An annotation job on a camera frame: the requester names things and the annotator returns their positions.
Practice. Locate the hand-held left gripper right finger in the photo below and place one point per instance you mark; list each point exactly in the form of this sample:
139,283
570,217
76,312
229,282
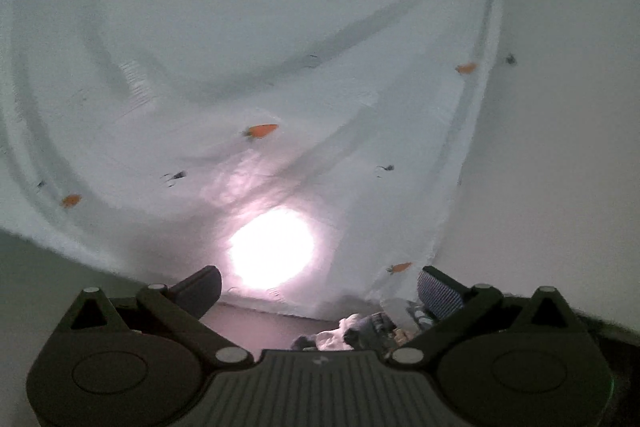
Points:
440,294

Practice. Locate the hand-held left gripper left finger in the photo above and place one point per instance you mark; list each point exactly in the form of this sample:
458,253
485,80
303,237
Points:
200,289

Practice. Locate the folded dark grey cloth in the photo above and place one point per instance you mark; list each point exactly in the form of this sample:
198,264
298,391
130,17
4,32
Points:
372,329

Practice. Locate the white carrot print sheet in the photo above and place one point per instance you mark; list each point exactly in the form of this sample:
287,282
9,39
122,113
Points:
200,57

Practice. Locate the folded blue-grey cloth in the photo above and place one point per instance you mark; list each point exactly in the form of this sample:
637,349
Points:
302,343

